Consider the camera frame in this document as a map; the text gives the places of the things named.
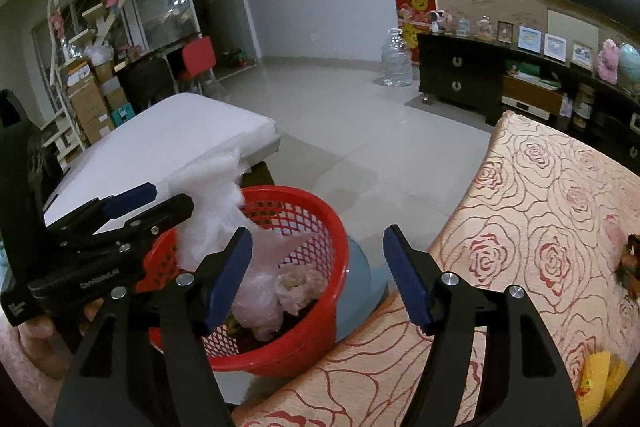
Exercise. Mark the red festive wall poster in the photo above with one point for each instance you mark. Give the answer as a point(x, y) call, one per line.
point(415, 12)

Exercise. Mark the large cardboard box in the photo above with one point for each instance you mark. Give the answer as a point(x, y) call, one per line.
point(90, 107)

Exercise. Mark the blue white picture frame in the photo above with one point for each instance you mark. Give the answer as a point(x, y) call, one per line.
point(530, 39)
point(554, 47)
point(581, 54)

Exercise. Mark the crumpled pale purple wrapper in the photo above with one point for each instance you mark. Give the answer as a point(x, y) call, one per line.
point(255, 302)

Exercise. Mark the blue round stool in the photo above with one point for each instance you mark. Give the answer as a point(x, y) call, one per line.
point(357, 277)

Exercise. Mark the small dark picture frame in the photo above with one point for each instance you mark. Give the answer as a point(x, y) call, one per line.
point(505, 32)

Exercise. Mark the red chair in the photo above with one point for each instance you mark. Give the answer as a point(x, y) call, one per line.
point(197, 57)

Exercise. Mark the crumpled beige tissue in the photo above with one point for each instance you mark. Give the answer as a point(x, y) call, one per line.
point(297, 289)

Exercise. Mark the small white robot camera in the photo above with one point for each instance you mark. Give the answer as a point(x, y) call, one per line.
point(437, 19)

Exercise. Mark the white plastic bag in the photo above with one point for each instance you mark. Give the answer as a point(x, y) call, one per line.
point(205, 227)

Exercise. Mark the pale blue globe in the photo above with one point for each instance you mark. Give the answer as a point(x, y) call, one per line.
point(631, 64)

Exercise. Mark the person's left hand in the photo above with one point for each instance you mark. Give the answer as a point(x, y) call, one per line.
point(37, 332)

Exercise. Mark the pink plush toy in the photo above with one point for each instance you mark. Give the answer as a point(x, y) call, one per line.
point(607, 59)

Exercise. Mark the glass jar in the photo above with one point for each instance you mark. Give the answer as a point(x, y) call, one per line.
point(484, 27)
point(462, 27)

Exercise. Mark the large clear water bottle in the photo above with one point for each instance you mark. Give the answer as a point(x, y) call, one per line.
point(397, 59)

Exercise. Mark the small cardboard box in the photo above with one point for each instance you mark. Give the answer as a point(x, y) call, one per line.
point(80, 71)

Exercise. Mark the rose patterned tablecloth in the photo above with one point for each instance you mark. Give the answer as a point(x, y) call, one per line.
point(525, 257)

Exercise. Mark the brown dried peel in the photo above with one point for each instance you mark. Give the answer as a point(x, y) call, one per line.
point(631, 262)

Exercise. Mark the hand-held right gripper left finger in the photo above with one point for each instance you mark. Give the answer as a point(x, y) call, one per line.
point(227, 282)

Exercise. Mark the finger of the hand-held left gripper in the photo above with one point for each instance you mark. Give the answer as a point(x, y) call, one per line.
point(165, 213)
point(130, 199)

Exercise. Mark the white wall panel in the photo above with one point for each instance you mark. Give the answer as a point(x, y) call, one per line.
point(565, 19)

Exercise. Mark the red plastic mesh basket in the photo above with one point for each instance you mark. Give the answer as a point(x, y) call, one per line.
point(300, 347)

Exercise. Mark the black chair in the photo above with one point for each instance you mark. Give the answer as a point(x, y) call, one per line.
point(147, 79)

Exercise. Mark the black television cabinet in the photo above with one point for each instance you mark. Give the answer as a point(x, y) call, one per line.
point(450, 77)

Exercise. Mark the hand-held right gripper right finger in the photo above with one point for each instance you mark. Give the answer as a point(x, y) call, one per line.
point(407, 282)

